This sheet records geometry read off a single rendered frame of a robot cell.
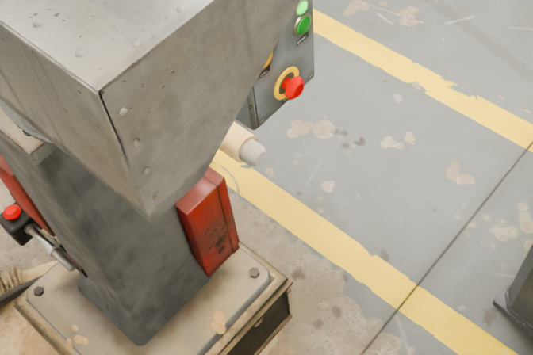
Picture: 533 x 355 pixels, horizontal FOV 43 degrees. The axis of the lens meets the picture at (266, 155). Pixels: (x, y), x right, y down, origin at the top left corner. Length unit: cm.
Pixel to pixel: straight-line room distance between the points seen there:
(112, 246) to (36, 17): 92
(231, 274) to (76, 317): 38
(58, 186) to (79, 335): 66
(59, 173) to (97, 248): 24
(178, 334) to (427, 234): 83
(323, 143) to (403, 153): 26
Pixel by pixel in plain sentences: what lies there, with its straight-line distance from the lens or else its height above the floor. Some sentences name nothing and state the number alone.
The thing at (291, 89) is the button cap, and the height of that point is 99.
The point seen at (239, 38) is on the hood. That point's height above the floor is 148.
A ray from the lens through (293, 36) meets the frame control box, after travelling 105.
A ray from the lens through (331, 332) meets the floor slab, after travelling 192.
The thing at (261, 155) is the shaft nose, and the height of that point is 126.
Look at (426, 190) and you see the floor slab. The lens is 215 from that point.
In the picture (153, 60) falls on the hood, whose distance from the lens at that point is 39.
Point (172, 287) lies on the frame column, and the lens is 159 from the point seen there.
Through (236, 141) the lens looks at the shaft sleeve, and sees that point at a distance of 66.
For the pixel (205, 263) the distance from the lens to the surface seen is 159.
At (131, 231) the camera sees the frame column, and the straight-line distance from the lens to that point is 133.
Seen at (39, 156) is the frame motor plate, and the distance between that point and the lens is 92.
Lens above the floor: 179
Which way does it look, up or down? 54 degrees down
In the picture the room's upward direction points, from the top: 7 degrees counter-clockwise
